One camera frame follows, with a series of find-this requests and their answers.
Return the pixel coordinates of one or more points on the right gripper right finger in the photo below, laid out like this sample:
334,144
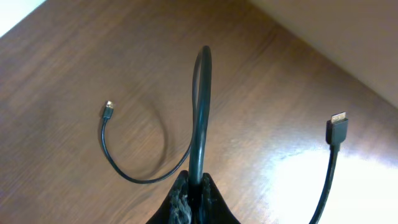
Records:
213,208

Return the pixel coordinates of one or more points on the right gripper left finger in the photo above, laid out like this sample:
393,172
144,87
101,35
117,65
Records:
175,208

